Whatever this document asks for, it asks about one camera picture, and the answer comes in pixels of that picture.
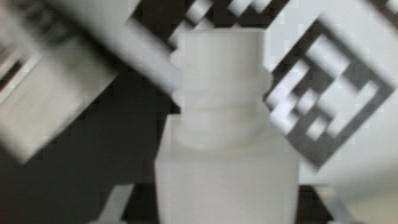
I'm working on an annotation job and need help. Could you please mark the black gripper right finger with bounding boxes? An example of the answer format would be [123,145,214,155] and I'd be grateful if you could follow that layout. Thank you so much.
[296,183,363,224]

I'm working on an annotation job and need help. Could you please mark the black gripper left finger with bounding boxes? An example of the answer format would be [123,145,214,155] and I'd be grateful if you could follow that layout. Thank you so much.
[88,183,159,224]

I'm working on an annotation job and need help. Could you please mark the white leg with tag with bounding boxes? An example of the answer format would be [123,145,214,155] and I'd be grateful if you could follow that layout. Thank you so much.
[155,28,299,224]

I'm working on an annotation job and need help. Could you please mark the white leg left of gripper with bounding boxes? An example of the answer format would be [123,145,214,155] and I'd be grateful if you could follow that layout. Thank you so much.
[0,0,182,163]

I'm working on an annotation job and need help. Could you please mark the white marker sheet with tags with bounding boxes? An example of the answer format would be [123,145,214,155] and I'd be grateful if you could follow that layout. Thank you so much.
[132,0,398,208]

